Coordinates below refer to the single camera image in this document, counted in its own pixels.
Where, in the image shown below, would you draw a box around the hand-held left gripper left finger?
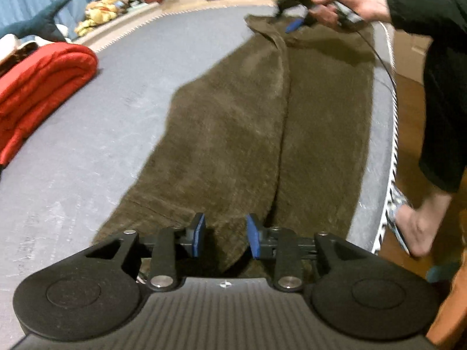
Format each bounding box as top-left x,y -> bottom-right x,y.
86,213 -> 207,292

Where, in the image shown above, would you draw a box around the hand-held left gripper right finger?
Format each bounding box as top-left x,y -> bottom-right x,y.
246,213 -> 370,292

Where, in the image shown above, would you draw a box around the olive corduroy pants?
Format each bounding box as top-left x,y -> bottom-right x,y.
93,13 -> 376,279

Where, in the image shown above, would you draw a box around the person's right forearm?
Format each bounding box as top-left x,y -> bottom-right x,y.
385,0 -> 467,42

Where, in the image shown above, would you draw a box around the person's right hand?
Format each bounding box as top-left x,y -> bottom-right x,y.
309,0 -> 392,29

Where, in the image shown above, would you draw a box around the wooden cabinet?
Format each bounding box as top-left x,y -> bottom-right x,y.
394,0 -> 467,85

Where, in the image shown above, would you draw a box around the patterned slipper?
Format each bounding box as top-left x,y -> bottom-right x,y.
386,184 -> 418,259

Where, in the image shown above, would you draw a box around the grey quilted mattress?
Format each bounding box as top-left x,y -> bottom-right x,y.
0,3 -> 399,336

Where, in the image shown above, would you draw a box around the person's bare leg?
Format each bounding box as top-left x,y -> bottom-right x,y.
396,184 -> 454,259

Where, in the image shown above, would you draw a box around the person's black robe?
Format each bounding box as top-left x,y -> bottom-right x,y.
418,25 -> 467,195

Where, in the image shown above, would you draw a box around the yellow bear plush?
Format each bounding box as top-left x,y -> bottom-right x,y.
74,2 -> 118,38

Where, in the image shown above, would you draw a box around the red quilt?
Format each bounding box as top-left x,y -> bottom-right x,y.
0,42 -> 99,168

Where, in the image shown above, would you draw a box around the teal shark plush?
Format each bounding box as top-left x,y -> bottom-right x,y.
0,0 -> 77,43

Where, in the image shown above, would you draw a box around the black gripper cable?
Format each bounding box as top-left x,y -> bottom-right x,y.
353,25 -> 398,92

